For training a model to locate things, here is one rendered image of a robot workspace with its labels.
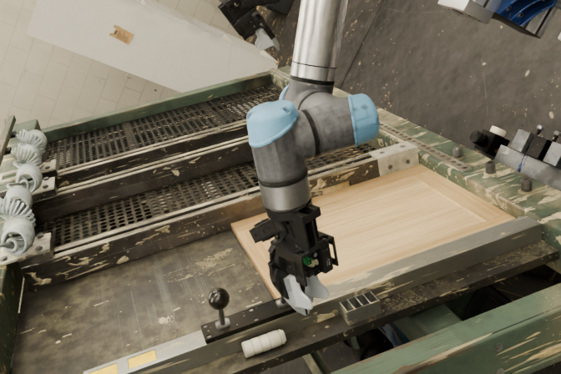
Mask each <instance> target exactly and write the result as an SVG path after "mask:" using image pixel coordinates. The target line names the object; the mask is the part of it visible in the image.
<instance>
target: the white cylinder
mask: <svg viewBox="0 0 561 374"><path fill-rule="evenodd" d="M285 342H286V335H285V333H284V332H283V330H281V329H279V330H274V331H271V332H268V333H266V334H264V335H261V336H258V337H255V338H252V339H250V340H248V341H243V342H242V343H241V345H242V349H243V352H244V354H245V357H246V358H249V357H252V356H253V355H258V354H260V353H262V352H265V351H269V350H270V349H273V348H276V347H278V346H281V345H283V344H285Z"/></svg>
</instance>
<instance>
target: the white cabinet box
mask: <svg viewBox="0 0 561 374"><path fill-rule="evenodd" d="M27 35H30V36H33V37H35V38H38V39H41V40H43V41H45V42H48V43H51V44H54V45H57V46H59V47H61V48H65V49H67V50H70V51H72V52H75V53H78V54H81V55H83V56H85V57H88V58H91V59H94V60H96V61H99V62H101V63H105V64H107V65H109V66H112V67H115V68H118V69H120V70H123V71H125V72H127V73H131V74H133V75H136V76H139V77H141V78H145V79H147V80H149V81H152V82H154V83H157V84H160V85H163V86H165V87H167V88H171V89H173V90H176V91H178V92H181V93H184V92H188V91H191V90H194V89H198V88H203V87H207V86H210V85H214V84H218V83H223V82H226V81H230V80H233V79H237V78H243V77H246V76H250V75H253V74H257V73H262V72H265V71H266V72H267V71H269V69H270V68H278V62H277V61H276V60H275V59H274V58H272V57H271V56H270V55H269V54H268V53H267V52H266V51H265V50H259V49H258V48H257V47H256V46H255V45H253V44H251V43H247V42H246V41H244V40H242V39H239V38H237V37H234V36H232V35H230V34H228V33H225V32H223V31H220V30H219V29H217V28H213V27H211V26H209V25H207V24H205V23H202V22H200V21H198V20H195V19H193V18H190V17H188V16H186V15H184V14H182V13H179V12H176V11H175V10H173V9H170V8H167V7H165V6H163V5H161V4H159V3H156V2H154V1H151V0H38V2H37V5H36V7H35V9H34V12H33V16H32V19H31V22H30V24H29V27H28V31H27Z"/></svg>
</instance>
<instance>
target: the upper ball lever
mask: <svg viewBox="0 0 561 374"><path fill-rule="evenodd" d="M208 302H209V305H210V306H211V307H212V308H213V309H215V310H218V313H219V318H220V320H219V321H216V322H215V326H216V328H217V330H222V329H225V328H227V327H230V326H231V324H230V320H229V318H225V315H224V309H225V308H226V307H227V306H228V304H229V302H230V295H229V293H228V291H227V290H225V289H224V288H220V287H218V288H214V289H213V290H212V291H211V292H210V293H209V295H208Z"/></svg>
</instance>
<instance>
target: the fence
mask: <svg viewBox="0 0 561 374"><path fill-rule="evenodd" d="M540 240H542V225H541V224H540V223H539V222H537V221H536V220H533V219H531V218H530V217H528V216H526V215H524V216H521V217H518V218H516V219H513V220H510V221H507V222H504V223H502V224H499V225H495V226H493V227H490V228H487V229H485V230H481V231H479V232H476V233H473V234H471V235H467V236H464V237H462V238H460V239H457V240H453V241H450V242H447V243H446V244H443V245H439V246H436V247H434V248H431V249H429V250H424V251H422V252H420V253H417V254H415V255H410V256H408V257H406V258H403V259H400V260H396V261H394V262H392V263H389V264H386V265H382V266H380V267H377V268H375V269H372V270H369V271H366V272H363V273H361V274H358V275H354V276H352V277H349V278H346V279H344V280H340V281H338V282H335V283H332V284H330V285H328V286H326V288H327V290H328V291H329V297H328V298H327V299H321V298H313V302H312V305H313V308H312V309H311V310H310V313H309V314H307V315H306V316H303V315H302V314H301V313H299V312H294V313H292V314H289V315H287V316H283V317H281V318H278V319H275V320H273V321H269V322H266V323H264V324H262V325H259V326H255V327H253V328H250V329H248V330H245V331H242V332H239V333H236V334H234V335H232V336H227V337H225V338H223V339H220V340H218V341H213V342H211V343H209V344H206V343H205V339H204V336H203V333H202V331H201V330H200V331H197V332H194V333H191V334H189V335H186V336H182V337H180V338H177V339H174V340H172V341H168V342H165V343H163V344H160V345H157V346H154V347H151V348H149V349H146V350H144V351H140V352H137V353H134V354H132V355H130V356H126V357H123V358H120V359H118V360H116V361H111V362H109V363H106V364H104V365H102V366H97V367H95V368H92V369H90V370H87V371H84V372H83V374H89V373H91V372H93V371H97V370H100V369H103V368H105V367H107V366H112V365H114V364H117V366H118V373H117V374H180V373H182V372H185V371H188V370H191V369H194V368H196V367H198V366H202V365H204V364H207V363H210V362H212V361H216V360H218V359H220V358H223V357H226V356H229V355H232V354H234V353H236V352H239V351H243V349H242V345H241V343H242V342H243V341H248V340H250V339H252V338H255V337H258V336H261V335H264V334H266V333H268V332H271V331H274V330H279V329H281V330H283V332H284V333H285V335H286V334H288V333H291V332H293V331H297V330H300V329H302V328H304V327H307V326H311V325H313V324H316V323H318V322H320V321H324V320H327V319H329V318H332V317H334V316H338V315H340V314H341V313H340V308H339V303H338V302H340V301H344V300H346V299H349V298H352V297H353V296H358V295H360V294H362V293H365V292H368V291H371V292H372V293H373V294H374V295H375V297H376V298H377V299H378V300H381V299H383V298H386V297H388V296H392V295H395V294H397V293H399V292H402V291H405V290H408V289H411V288H413V287H415V286H419V285H421V284H424V283H427V282H429V281H433V280H436V279H437V278H440V277H443V276H445V275H449V274H452V273H453V272H456V271H459V270H462V269H465V268H468V267H469V266H472V265H476V264H478V263H481V262H484V261H485V260H490V259H492V258H494V257H497V256H500V255H503V254H506V253H508V252H510V251H513V250H516V249H519V248H522V247H524V246H526V245H530V244H532V243H535V242H538V241H540ZM150 351H155V353H156V356H157V360H154V361H150V362H148V363H145V364H143V365H140V366H137V367H134V368H131V369H129V362H128V359H130V358H133V357H136V356H140V355H142V354H144V353H147V352H150Z"/></svg>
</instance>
